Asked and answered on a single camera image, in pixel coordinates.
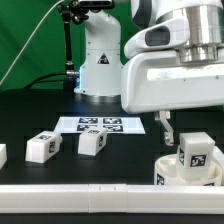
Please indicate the white left rail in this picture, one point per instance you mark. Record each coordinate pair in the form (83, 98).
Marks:
(3, 155)

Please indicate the white marker sheet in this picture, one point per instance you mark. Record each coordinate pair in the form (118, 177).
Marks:
(122, 125)

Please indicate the white front rail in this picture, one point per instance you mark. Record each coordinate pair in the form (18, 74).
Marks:
(119, 198)

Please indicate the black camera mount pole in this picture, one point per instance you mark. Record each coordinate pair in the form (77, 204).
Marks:
(72, 12)

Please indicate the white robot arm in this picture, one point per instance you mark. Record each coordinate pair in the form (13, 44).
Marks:
(100, 74)

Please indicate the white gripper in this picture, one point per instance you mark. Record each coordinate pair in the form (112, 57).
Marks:
(154, 79)

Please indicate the white round stool seat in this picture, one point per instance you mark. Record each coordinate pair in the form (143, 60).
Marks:
(166, 173)

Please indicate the black camera on mount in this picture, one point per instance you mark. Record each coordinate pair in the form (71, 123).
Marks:
(97, 4)

